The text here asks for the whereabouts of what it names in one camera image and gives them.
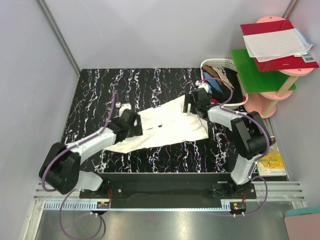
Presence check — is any white daisy print t-shirt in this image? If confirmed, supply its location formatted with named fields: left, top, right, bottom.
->
left=106, top=96, right=209, bottom=154

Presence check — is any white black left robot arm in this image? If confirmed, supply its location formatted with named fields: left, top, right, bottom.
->
left=38, top=109, right=143, bottom=198

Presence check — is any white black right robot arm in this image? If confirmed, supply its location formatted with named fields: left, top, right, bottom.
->
left=183, top=88, right=272, bottom=199

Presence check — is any black printed t-shirt in basket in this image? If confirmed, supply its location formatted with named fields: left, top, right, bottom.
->
left=201, top=65, right=247, bottom=104

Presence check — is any white perforated plastic basket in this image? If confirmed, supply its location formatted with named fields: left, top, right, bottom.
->
left=200, top=58, right=249, bottom=110

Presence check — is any green plastic sheet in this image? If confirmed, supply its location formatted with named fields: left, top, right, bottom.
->
left=230, top=49, right=289, bottom=94

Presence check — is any pink two-tier stand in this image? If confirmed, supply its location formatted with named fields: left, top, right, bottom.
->
left=243, top=15, right=315, bottom=119

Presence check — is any white mesh cloth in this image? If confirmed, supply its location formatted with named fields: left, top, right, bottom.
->
left=243, top=28, right=313, bottom=63

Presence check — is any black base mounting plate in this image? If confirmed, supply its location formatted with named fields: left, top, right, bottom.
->
left=79, top=181, right=257, bottom=200

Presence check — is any yellow illustrated paperback book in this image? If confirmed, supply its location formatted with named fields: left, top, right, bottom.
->
left=257, top=137, right=287, bottom=177

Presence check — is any red plastic folder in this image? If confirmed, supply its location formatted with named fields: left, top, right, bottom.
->
left=240, top=19, right=319, bottom=72

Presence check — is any teal cloth edge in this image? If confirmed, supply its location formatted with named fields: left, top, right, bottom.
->
left=285, top=206, right=320, bottom=217

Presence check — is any pink board corner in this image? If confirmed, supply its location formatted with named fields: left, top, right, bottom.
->
left=284, top=213, right=320, bottom=240

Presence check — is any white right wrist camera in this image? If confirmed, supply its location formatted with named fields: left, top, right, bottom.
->
left=195, top=80, right=212, bottom=95

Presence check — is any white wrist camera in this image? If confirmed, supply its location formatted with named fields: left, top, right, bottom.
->
left=115, top=102, right=132, bottom=117
left=195, top=80, right=212, bottom=95

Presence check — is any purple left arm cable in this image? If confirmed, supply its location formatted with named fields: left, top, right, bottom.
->
left=41, top=90, right=107, bottom=240

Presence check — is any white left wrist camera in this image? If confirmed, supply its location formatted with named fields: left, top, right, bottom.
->
left=115, top=102, right=132, bottom=117

